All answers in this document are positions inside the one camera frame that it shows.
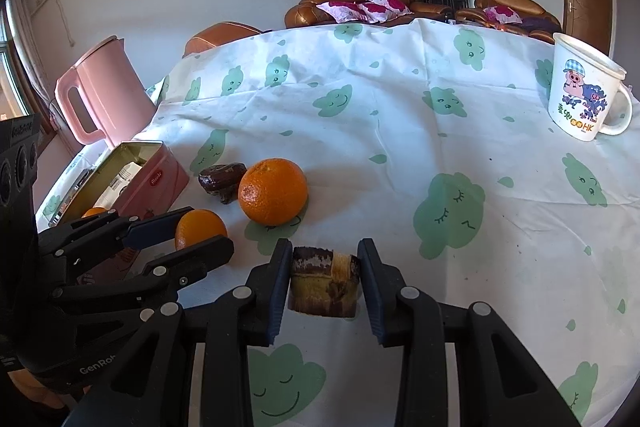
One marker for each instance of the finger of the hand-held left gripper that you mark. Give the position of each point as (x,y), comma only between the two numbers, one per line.
(200,257)
(150,229)

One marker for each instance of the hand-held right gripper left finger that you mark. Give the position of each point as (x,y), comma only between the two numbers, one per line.
(280,287)

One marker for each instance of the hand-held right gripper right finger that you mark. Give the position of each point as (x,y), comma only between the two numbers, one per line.
(370,287)

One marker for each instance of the small orange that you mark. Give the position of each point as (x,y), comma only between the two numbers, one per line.
(94,211)
(200,227)

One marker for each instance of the pink metal tin box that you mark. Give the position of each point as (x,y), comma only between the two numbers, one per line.
(155,179)

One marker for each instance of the printed paper leaflet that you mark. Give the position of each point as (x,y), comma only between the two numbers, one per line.
(120,187)

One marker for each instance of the dark brown date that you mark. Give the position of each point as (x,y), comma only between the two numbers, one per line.
(222,182)

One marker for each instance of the large orange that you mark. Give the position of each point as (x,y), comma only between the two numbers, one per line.
(272,192)

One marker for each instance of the pink electric kettle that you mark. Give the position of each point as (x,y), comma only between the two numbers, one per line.
(115,87)

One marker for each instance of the white green cloud tablecloth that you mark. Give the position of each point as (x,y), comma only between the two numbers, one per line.
(400,117)

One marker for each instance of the brown leather recliner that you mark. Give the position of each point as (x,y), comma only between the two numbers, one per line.
(220,34)

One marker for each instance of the window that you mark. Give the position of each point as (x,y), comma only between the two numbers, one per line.
(10,72)

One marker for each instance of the light curtain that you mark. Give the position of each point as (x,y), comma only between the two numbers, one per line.
(25,12)

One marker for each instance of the pink floral pillow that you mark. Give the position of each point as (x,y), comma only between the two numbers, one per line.
(345,11)
(502,14)
(385,6)

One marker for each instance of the white cartoon print mug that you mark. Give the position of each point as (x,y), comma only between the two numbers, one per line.
(580,92)

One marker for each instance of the purple blanket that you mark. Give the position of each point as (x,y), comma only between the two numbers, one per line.
(542,24)

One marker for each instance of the brown leather armchair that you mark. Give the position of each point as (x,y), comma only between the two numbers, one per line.
(530,9)

